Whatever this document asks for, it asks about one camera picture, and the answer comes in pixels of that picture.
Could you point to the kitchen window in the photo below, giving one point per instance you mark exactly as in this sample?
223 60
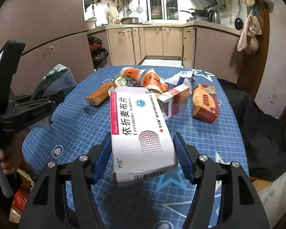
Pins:
162 10

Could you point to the beige open cigarette pack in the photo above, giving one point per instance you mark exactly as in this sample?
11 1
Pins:
174 100

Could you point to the white medicine box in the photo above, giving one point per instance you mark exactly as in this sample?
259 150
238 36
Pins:
142 147

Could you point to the green white carton box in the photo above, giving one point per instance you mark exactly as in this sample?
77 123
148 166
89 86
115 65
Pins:
122 81

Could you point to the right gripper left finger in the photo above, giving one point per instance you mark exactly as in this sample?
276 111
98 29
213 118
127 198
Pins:
62 196

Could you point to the crumpled white blue paper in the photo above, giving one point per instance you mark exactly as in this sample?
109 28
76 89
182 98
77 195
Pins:
182 77

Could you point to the orange paper cup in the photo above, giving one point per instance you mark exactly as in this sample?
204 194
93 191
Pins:
153 82
133 73

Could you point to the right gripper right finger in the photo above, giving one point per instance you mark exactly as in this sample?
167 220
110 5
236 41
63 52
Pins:
240 205

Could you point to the black trash bags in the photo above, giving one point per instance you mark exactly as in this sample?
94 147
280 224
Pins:
98 53

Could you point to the white plastic trash bag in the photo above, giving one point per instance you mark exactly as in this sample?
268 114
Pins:
273 199

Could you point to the blue grid table mat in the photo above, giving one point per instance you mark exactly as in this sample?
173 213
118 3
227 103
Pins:
143 185

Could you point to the hanging cloth bags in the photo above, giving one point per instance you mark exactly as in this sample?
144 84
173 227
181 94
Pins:
248 41

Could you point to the red gold cigarette pack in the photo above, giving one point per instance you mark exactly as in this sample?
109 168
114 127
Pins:
205 102

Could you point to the golden cigarette pack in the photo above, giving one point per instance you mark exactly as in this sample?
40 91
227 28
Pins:
100 94

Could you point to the black wok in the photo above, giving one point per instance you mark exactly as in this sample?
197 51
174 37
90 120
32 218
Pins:
196 12

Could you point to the beige refrigerator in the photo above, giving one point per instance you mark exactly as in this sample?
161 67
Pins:
54 32

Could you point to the left hand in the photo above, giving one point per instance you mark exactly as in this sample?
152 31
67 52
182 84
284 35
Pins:
11 157

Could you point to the beige kitchen cabinets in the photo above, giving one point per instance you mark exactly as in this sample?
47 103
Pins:
197 44

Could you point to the metal kettle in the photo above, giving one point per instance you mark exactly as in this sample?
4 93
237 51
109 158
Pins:
213 16

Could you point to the small black hanging pan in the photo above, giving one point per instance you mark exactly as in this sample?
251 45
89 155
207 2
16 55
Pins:
238 20

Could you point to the black cloth on chair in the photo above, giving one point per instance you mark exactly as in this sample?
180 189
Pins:
264 136

